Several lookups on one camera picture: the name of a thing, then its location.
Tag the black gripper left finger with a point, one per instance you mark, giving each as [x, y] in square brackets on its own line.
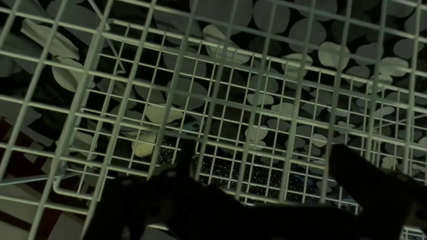
[184, 158]

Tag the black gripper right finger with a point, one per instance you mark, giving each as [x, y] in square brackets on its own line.
[353, 173]

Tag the black white dotted bedspread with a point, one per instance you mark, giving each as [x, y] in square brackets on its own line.
[307, 40]

